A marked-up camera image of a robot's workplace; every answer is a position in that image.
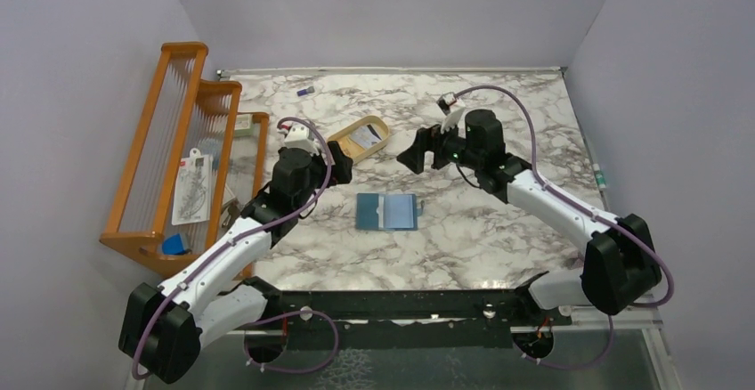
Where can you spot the blue object in rack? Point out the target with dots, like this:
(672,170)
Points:
(175,245)

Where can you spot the grey white card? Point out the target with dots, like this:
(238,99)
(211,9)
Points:
(365,136)

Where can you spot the teal card holder wallet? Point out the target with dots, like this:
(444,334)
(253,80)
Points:
(381,212)

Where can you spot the small purple marker cap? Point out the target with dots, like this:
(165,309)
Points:
(306,91)

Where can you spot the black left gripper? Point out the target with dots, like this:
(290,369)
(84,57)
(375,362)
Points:
(340,173)

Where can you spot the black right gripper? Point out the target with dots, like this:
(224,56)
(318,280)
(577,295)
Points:
(426,140)

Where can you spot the yellow oval tray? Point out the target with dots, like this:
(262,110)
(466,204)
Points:
(354,151)

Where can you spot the orange wooden rack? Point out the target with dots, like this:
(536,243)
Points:
(182,111)

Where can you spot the green white marker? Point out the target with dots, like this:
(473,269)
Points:
(599,176)

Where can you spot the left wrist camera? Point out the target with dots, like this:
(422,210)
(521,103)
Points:
(303,138)

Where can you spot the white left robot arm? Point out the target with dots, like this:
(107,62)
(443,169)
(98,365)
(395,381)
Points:
(166,326)

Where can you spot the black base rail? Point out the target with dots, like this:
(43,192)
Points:
(317,320)

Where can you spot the white packaged item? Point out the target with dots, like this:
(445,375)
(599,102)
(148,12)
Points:
(193,189)

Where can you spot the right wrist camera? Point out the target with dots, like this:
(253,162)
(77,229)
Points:
(453,109)

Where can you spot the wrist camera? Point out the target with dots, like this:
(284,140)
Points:
(453,109)
(303,138)

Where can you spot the green white box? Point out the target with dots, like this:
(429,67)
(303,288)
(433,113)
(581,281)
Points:
(244,125)

